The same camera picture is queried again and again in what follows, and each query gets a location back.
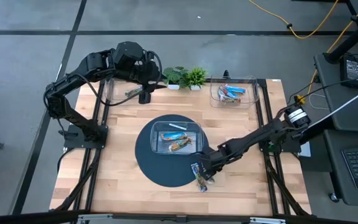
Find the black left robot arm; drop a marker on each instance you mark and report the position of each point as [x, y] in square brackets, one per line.
[73, 77]

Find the small clear plastic bin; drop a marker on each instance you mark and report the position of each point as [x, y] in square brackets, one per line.
[250, 99]
[117, 93]

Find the black stand leg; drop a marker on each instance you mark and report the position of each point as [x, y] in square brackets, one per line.
[353, 39]

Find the white label strip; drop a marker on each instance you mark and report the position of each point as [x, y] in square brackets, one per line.
[177, 126]

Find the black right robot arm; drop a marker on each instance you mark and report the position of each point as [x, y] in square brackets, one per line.
[253, 140]

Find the blue snack bar packet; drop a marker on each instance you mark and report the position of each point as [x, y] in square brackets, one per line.
[200, 182]

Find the grey table top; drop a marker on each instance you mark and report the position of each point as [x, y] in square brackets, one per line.
[346, 112]
[337, 174]

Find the black aluminium table frame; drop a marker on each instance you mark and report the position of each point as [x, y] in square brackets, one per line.
[262, 96]

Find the grassy plant white pot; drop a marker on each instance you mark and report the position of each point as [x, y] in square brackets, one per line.
[196, 77]

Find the brown granola bar blue end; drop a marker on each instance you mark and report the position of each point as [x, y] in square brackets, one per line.
[180, 144]

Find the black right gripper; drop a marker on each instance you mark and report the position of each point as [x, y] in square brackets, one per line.
[213, 161]

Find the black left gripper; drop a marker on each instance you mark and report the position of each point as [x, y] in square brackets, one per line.
[141, 74]

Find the green and red granola bar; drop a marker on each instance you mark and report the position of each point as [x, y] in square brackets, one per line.
[230, 100]

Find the large clear plastic bin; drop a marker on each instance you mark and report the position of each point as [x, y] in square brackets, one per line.
[195, 149]

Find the round dark blue woven mat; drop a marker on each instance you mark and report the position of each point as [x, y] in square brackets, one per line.
[166, 171]

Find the black caster wheel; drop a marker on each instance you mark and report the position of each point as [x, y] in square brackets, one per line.
[333, 197]

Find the black power adapter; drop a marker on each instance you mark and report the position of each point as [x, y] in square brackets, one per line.
[351, 71]

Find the broad-leaf plant white pot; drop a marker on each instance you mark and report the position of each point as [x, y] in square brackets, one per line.
[174, 76]

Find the black rig crossbeam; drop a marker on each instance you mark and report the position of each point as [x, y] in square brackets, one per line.
[179, 218]

